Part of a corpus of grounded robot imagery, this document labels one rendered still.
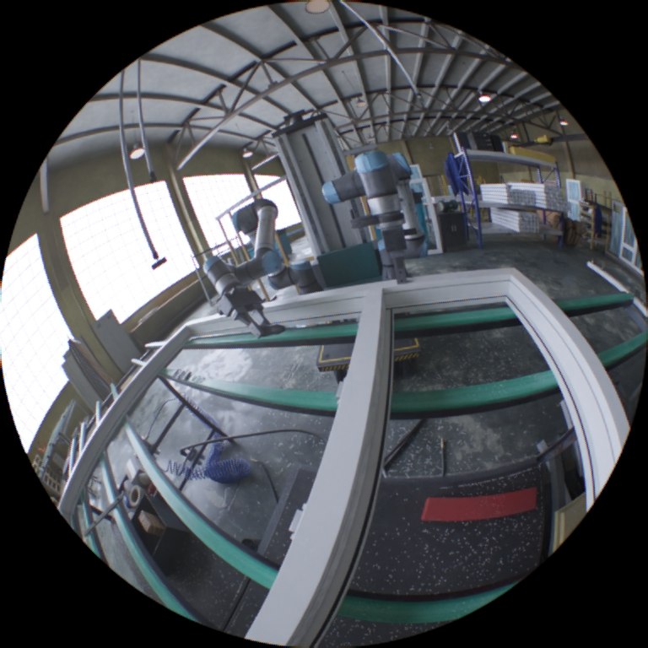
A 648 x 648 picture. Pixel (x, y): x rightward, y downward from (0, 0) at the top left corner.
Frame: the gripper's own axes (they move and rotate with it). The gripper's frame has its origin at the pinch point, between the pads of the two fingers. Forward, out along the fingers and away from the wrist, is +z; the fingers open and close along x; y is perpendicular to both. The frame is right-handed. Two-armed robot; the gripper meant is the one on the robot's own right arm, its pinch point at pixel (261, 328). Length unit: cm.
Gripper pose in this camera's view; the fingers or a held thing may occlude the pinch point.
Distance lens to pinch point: 55.7
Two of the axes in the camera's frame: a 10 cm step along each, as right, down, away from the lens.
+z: 6.8, 7.2, -1.3
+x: 3.8, -2.0, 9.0
